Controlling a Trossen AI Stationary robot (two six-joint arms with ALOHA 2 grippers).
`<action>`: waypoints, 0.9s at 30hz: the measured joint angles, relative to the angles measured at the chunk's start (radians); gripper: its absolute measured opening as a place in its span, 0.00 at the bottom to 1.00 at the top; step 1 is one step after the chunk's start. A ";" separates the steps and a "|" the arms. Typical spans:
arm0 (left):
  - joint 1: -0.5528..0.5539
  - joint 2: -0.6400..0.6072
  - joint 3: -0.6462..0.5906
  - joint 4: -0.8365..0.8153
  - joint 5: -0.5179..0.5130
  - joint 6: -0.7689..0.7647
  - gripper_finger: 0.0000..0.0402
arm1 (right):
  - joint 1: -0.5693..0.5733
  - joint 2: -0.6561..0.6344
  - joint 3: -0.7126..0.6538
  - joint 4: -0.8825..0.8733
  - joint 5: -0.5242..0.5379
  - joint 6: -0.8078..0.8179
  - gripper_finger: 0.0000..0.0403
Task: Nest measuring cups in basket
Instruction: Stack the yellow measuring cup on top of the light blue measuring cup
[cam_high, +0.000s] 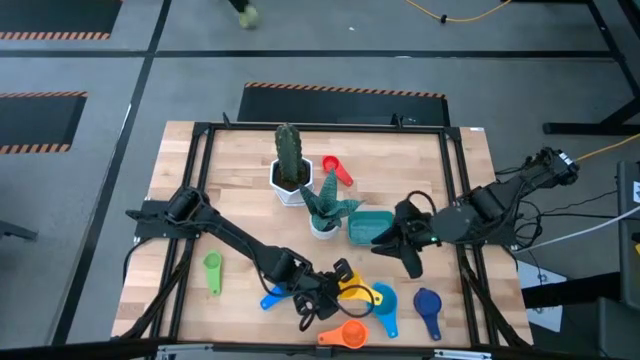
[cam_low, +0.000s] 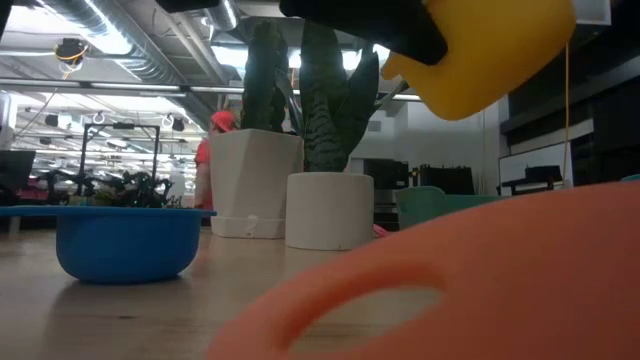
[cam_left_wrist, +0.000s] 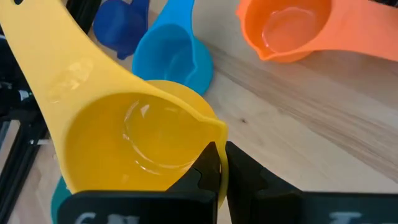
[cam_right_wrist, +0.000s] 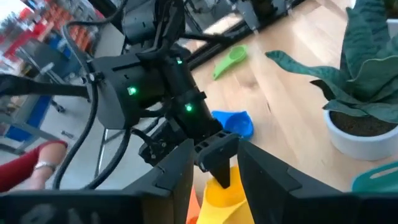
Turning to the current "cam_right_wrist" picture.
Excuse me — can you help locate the person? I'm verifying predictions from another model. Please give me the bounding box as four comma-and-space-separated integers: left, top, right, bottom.
0, 139, 69, 192

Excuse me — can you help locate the blue cart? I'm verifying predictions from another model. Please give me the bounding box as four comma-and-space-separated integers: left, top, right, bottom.
4, 93, 53, 144

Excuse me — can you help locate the yellow measuring cup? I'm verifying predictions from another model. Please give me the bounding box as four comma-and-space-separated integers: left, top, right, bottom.
195, 164, 256, 224

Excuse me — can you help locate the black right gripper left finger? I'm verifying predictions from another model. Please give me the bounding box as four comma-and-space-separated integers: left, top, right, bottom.
123, 138, 196, 224

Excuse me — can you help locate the white round plant pot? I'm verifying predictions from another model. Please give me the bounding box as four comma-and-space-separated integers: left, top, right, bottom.
323, 108, 398, 162

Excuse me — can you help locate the orange measuring cup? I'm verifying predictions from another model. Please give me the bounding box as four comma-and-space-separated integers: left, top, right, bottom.
185, 186, 202, 224

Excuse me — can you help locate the blue measuring cup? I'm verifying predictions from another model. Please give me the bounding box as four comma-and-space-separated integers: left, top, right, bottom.
211, 110, 255, 140

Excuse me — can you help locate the white angular plant pot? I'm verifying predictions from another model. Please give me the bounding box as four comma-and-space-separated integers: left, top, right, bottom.
386, 17, 398, 47

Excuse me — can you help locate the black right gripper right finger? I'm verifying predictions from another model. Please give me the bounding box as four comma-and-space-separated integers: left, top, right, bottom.
237, 141, 358, 224

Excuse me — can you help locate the green measuring cup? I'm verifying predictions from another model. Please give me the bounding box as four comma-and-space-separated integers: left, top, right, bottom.
212, 44, 249, 81

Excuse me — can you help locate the teal plastic basket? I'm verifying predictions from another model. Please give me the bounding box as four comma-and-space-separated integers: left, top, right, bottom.
351, 161, 398, 193

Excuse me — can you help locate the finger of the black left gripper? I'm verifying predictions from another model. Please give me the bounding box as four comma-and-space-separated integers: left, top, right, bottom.
194, 131, 241, 190

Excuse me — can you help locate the striped green snake plant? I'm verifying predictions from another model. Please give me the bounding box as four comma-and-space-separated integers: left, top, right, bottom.
265, 0, 398, 124

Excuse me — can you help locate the black left wrist camera cable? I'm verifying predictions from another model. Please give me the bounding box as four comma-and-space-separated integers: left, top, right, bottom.
52, 18, 133, 191

